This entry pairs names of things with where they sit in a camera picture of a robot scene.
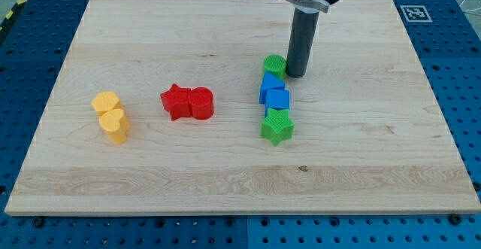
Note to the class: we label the green star block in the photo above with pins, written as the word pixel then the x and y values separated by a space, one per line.
pixel 277 126

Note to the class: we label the red star block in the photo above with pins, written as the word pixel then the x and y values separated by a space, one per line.
pixel 176 101

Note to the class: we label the yellow heart block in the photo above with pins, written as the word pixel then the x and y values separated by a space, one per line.
pixel 115 124

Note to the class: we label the blue cube block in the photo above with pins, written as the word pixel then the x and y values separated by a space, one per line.
pixel 277 99

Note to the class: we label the red cylinder block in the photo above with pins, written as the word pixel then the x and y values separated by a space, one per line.
pixel 201 103

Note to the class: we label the blue triangle block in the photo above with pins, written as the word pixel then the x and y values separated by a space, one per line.
pixel 269 82

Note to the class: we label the green cylinder block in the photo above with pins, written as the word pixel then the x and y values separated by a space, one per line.
pixel 276 65

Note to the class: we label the wooden board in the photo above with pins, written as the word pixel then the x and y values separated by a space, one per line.
pixel 369 136

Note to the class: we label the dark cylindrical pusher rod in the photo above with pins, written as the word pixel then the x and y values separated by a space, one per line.
pixel 300 42

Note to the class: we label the yellow hexagon block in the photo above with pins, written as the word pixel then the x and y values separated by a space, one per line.
pixel 106 101

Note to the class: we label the white fiducial marker tag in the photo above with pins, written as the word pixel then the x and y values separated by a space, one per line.
pixel 416 14

